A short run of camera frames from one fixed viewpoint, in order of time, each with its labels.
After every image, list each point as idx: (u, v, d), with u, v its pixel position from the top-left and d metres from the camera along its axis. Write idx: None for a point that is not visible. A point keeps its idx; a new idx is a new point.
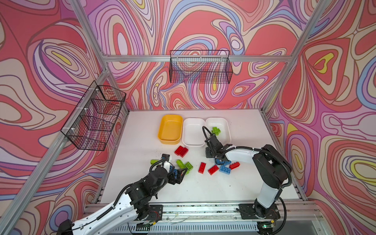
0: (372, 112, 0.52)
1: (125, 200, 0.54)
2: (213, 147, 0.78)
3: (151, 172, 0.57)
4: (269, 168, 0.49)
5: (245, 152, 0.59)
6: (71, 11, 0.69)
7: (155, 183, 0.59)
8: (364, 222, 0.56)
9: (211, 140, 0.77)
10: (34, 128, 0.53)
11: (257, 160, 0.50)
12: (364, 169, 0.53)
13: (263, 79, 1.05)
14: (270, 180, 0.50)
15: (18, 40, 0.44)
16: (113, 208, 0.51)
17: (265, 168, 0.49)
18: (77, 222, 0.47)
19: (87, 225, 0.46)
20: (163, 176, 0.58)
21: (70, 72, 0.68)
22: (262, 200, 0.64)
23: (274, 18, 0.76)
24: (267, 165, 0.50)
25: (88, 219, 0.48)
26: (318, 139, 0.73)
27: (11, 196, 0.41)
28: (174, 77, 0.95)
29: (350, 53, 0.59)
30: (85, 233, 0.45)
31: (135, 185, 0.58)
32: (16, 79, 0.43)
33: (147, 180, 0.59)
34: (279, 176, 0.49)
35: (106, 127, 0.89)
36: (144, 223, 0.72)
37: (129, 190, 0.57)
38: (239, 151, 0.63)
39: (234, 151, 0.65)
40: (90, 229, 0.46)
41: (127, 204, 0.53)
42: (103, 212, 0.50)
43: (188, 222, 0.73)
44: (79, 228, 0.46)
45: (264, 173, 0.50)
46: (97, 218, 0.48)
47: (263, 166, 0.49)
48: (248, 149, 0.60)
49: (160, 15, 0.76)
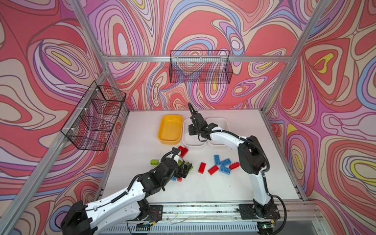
0: (372, 112, 0.52)
1: (139, 186, 0.54)
2: (198, 125, 0.79)
3: (162, 162, 0.58)
4: (249, 157, 0.55)
5: (229, 138, 0.62)
6: (71, 11, 0.69)
7: (167, 173, 0.60)
8: (364, 222, 0.56)
9: (196, 117, 0.77)
10: (34, 128, 0.53)
11: (241, 150, 0.55)
12: (364, 169, 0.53)
13: (263, 79, 1.05)
14: (247, 168, 0.58)
15: (18, 40, 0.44)
16: (127, 193, 0.51)
17: (246, 156, 0.54)
18: (90, 202, 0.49)
19: (101, 208, 0.45)
20: (175, 166, 0.59)
21: (70, 71, 0.68)
22: (258, 198, 0.66)
23: (274, 18, 0.76)
24: (248, 155, 0.55)
25: (102, 201, 0.47)
26: (318, 139, 0.73)
27: (11, 196, 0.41)
28: (174, 77, 0.95)
29: (350, 53, 0.59)
30: (98, 215, 0.44)
31: (147, 175, 0.59)
32: (16, 80, 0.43)
33: (158, 171, 0.60)
34: (256, 163, 0.56)
35: (106, 127, 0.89)
36: (144, 223, 0.72)
37: (141, 179, 0.57)
38: (224, 136, 0.65)
39: (220, 135, 0.67)
40: (104, 212, 0.45)
41: (140, 191, 0.53)
42: (117, 196, 0.49)
43: (188, 222, 0.73)
44: (93, 209, 0.44)
45: (244, 161, 0.57)
46: (112, 201, 0.48)
47: (245, 155, 0.54)
48: (233, 136, 0.63)
49: (160, 14, 0.76)
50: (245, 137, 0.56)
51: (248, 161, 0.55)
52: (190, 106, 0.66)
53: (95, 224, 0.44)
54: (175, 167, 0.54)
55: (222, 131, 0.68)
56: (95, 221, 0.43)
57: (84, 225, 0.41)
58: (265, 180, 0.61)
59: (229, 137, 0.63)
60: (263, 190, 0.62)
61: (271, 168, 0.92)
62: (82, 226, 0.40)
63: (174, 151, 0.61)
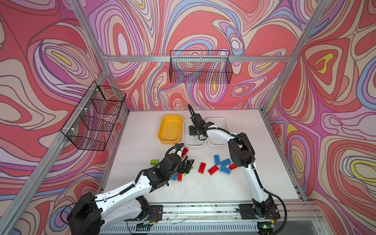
0: (372, 112, 0.52)
1: (145, 180, 0.55)
2: (197, 123, 0.87)
3: (167, 156, 0.60)
4: (238, 151, 0.61)
5: (222, 134, 0.69)
6: (71, 11, 0.69)
7: (171, 167, 0.61)
8: (364, 222, 0.56)
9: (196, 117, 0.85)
10: (34, 128, 0.53)
11: (230, 144, 0.62)
12: (364, 169, 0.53)
13: (263, 79, 1.05)
14: (236, 160, 0.64)
15: (18, 40, 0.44)
16: (134, 185, 0.52)
17: (235, 150, 0.61)
18: (99, 195, 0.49)
19: (110, 199, 0.46)
20: (178, 160, 0.60)
21: (70, 71, 0.68)
22: (254, 195, 0.68)
23: (274, 18, 0.76)
24: (237, 149, 0.61)
25: (110, 193, 0.47)
26: (318, 139, 0.73)
27: (11, 196, 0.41)
28: (174, 77, 0.95)
29: (350, 54, 0.59)
30: (108, 206, 0.44)
31: (152, 169, 0.60)
32: (16, 80, 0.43)
33: (162, 165, 0.61)
34: (245, 156, 0.62)
35: (106, 127, 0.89)
36: (144, 223, 0.72)
37: (146, 173, 0.58)
38: (218, 133, 0.72)
39: (214, 131, 0.74)
40: (113, 203, 0.45)
41: (147, 184, 0.54)
42: (125, 188, 0.50)
43: (188, 222, 0.73)
44: (103, 200, 0.45)
45: (233, 154, 0.63)
46: (121, 192, 0.48)
47: (234, 149, 0.61)
48: (225, 132, 0.70)
49: (161, 15, 0.76)
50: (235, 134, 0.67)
51: (237, 154, 0.61)
52: (190, 108, 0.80)
53: (104, 216, 0.44)
54: (179, 162, 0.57)
55: (216, 129, 0.75)
56: (105, 211, 0.43)
57: (94, 215, 0.41)
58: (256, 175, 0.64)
59: (222, 133, 0.70)
60: (256, 185, 0.64)
61: (271, 168, 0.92)
62: (93, 216, 0.40)
63: (177, 146, 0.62)
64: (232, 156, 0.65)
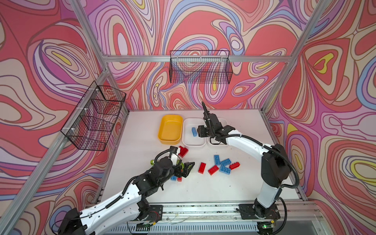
0: (372, 112, 0.52)
1: (134, 189, 0.54)
2: (213, 126, 0.71)
3: (156, 163, 0.56)
4: (275, 169, 0.47)
5: (251, 145, 0.55)
6: (71, 11, 0.69)
7: (162, 174, 0.58)
8: (364, 222, 0.56)
9: (211, 119, 0.69)
10: (34, 128, 0.53)
11: (267, 160, 0.47)
12: (364, 170, 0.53)
13: (263, 79, 1.05)
14: (270, 179, 0.50)
15: (18, 40, 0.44)
16: (122, 197, 0.51)
17: (271, 168, 0.47)
18: (84, 209, 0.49)
19: (95, 214, 0.45)
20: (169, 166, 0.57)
21: (70, 72, 0.68)
22: (262, 200, 0.64)
23: (274, 18, 0.76)
24: (275, 166, 0.47)
25: (97, 207, 0.47)
26: (318, 139, 0.73)
27: (11, 196, 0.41)
28: (174, 77, 0.95)
29: (350, 53, 0.59)
30: (93, 222, 0.44)
31: (142, 176, 0.58)
32: (16, 79, 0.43)
33: (153, 172, 0.58)
34: (281, 175, 0.48)
35: (106, 127, 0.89)
36: (144, 223, 0.72)
37: (136, 181, 0.56)
38: (244, 143, 0.57)
39: (239, 140, 0.59)
40: (99, 218, 0.45)
41: (136, 194, 0.52)
42: (112, 200, 0.49)
43: (188, 222, 0.73)
44: (87, 216, 0.44)
45: (267, 172, 0.50)
46: (106, 206, 0.47)
47: (270, 166, 0.47)
48: (255, 143, 0.55)
49: (160, 15, 0.76)
50: (269, 146, 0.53)
51: (273, 173, 0.47)
52: (204, 107, 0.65)
53: (91, 230, 0.44)
54: (169, 168, 0.58)
55: (240, 136, 0.60)
56: (90, 227, 0.43)
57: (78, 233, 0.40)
58: (279, 191, 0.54)
59: (251, 144, 0.55)
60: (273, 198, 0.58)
61: None
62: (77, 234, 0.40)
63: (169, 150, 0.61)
64: (264, 173, 0.51)
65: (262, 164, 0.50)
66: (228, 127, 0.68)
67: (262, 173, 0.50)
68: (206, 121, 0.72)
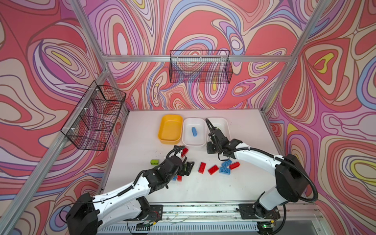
0: (372, 112, 0.52)
1: (145, 181, 0.55)
2: (219, 141, 0.69)
3: (167, 159, 0.59)
4: (292, 183, 0.44)
5: (261, 158, 0.52)
6: (71, 11, 0.69)
7: (172, 169, 0.61)
8: (364, 222, 0.56)
9: (217, 134, 0.68)
10: (34, 128, 0.53)
11: (281, 173, 0.44)
12: (364, 169, 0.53)
13: (263, 79, 1.05)
14: (289, 194, 0.46)
15: (18, 40, 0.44)
16: (132, 187, 0.51)
17: (289, 182, 0.44)
18: (97, 195, 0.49)
19: (108, 200, 0.45)
20: (179, 163, 0.60)
21: (70, 72, 0.68)
22: (264, 202, 0.64)
23: (274, 18, 0.76)
24: (291, 179, 0.44)
25: (108, 194, 0.47)
26: (319, 139, 0.73)
27: (11, 196, 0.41)
28: (174, 77, 0.95)
29: (350, 53, 0.59)
30: (106, 208, 0.44)
31: (152, 171, 0.60)
32: (15, 79, 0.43)
33: (163, 167, 0.61)
34: (299, 188, 0.45)
35: (106, 127, 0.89)
36: (144, 223, 0.72)
37: (146, 175, 0.57)
38: (254, 156, 0.54)
39: (247, 153, 0.57)
40: (110, 204, 0.45)
41: (146, 186, 0.54)
42: (124, 189, 0.50)
43: (188, 222, 0.73)
44: (100, 201, 0.44)
45: (284, 186, 0.46)
46: (119, 194, 0.48)
47: (285, 179, 0.44)
48: (266, 155, 0.52)
49: (161, 14, 0.76)
50: (280, 157, 0.50)
51: (291, 187, 0.44)
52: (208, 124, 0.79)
53: (100, 219, 0.44)
54: (180, 164, 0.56)
55: (249, 149, 0.58)
56: (102, 213, 0.43)
57: (91, 217, 0.41)
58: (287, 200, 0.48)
59: (262, 156, 0.53)
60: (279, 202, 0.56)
61: None
62: (90, 217, 0.40)
63: (176, 149, 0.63)
64: (280, 186, 0.48)
65: (277, 177, 0.46)
66: (235, 140, 0.65)
67: (278, 186, 0.48)
68: (213, 136, 0.70)
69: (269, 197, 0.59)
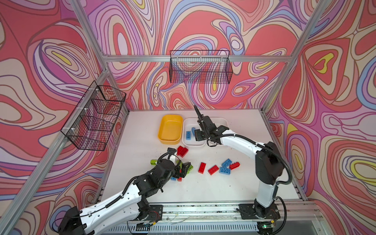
0: (371, 112, 0.53)
1: (134, 189, 0.54)
2: (207, 128, 0.72)
3: (158, 164, 0.57)
4: (268, 167, 0.48)
5: (245, 145, 0.56)
6: (71, 11, 0.69)
7: (163, 175, 0.59)
8: (364, 222, 0.56)
9: (205, 121, 0.70)
10: (34, 128, 0.53)
11: (260, 158, 0.48)
12: (364, 170, 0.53)
13: (263, 79, 1.05)
14: (265, 177, 0.51)
15: (18, 40, 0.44)
16: (122, 197, 0.51)
17: (265, 166, 0.48)
18: (84, 208, 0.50)
19: (95, 214, 0.45)
20: (171, 167, 0.58)
21: (70, 72, 0.68)
22: (261, 200, 0.65)
23: (274, 18, 0.76)
24: (268, 163, 0.48)
25: (96, 206, 0.47)
26: (319, 139, 0.73)
27: (11, 196, 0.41)
28: (174, 77, 0.95)
29: (350, 53, 0.59)
30: (93, 221, 0.44)
31: (143, 176, 0.58)
32: (15, 79, 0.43)
33: (154, 173, 0.59)
34: (275, 173, 0.50)
35: (106, 127, 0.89)
36: (144, 223, 0.72)
37: (136, 182, 0.56)
38: (238, 142, 0.58)
39: (233, 139, 0.60)
40: (99, 217, 0.45)
41: (136, 194, 0.53)
42: (112, 200, 0.49)
43: (188, 222, 0.73)
44: (87, 215, 0.44)
45: (261, 169, 0.51)
46: (106, 206, 0.47)
47: (264, 163, 0.48)
48: (249, 142, 0.56)
49: (161, 14, 0.76)
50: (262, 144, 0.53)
51: (267, 170, 0.48)
52: (196, 110, 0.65)
53: (90, 229, 0.44)
54: (172, 169, 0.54)
55: (234, 135, 0.61)
56: (89, 226, 0.43)
57: (79, 231, 0.41)
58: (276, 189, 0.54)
59: (244, 143, 0.57)
60: (270, 195, 0.58)
61: None
62: (77, 231, 0.41)
63: (169, 151, 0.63)
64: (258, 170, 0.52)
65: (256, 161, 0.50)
66: (223, 127, 0.69)
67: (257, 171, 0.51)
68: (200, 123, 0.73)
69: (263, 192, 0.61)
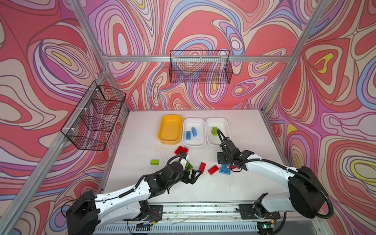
0: (372, 112, 0.52)
1: (146, 186, 0.56)
2: (230, 152, 0.70)
3: (168, 165, 0.59)
4: (306, 196, 0.42)
5: (274, 170, 0.51)
6: (71, 11, 0.69)
7: (172, 176, 0.61)
8: (364, 222, 0.56)
9: (228, 145, 0.69)
10: (34, 128, 0.53)
11: (293, 185, 0.43)
12: (364, 170, 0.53)
13: (263, 79, 1.05)
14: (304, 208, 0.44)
15: (18, 40, 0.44)
16: (133, 191, 0.52)
17: (301, 194, 0.42)
18: (99, 195, 0.46)
19: (109, 201, 0.46)
20: (179, 170, 0.59)
21: (70, 72, 0.68)
22: (267, 204, 0.63)
23: (274, 18, 0.76)
24: (305, 192, 0.43)
25: (110, 194, 0.48)
26: (319, 139, 0.73)
27: (11, 196, 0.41)
28: (174, 77, 0.95)
29: (350, 54, 0.59)
30: (106, 208, 0.45)
31: (153, 176, 0.60)
32: (15, 79, 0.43)
33: (163, 173, 0.61)
34: (316, 203, 0.43)
35: (106, 127, 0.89)
36: (144, 223, 0.72)
37: (147, 179, 0.58)
38: (266, 167, 0.54)
39: (259, 165, 0.56)
40: (111, 205, 0.46)
41: (147, 191, 0.54)
42: (126, 191, 0.51)
43: (188, 222, 0.73)
44: (101, 201, 0.45)
45: (298, 199, 0.44)
46: (120, 196, 0.49)
47: (300, 193, 0.42)
48: (278, 168, 0.51)
49: (161, 14, 0.76)
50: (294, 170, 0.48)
51: (305, 200, 0.42)
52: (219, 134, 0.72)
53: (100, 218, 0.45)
54: (180, 171, 0.59)
55: (261, 160, 0.58)
56: (102, 213, 0.44)
57: (92, 215, 0.41)
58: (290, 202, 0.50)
59: (273, 168, 0.52)
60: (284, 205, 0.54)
61: None
62: (91, 215, 0.41)
63: (181, 155, 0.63)
64: (295, 200, 0.45)
65: (290, 189, 0.45)
66: (247, 151, 0.66)
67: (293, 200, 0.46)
68: (224, 147, 0.71)
69: (275, 202, 0.58)
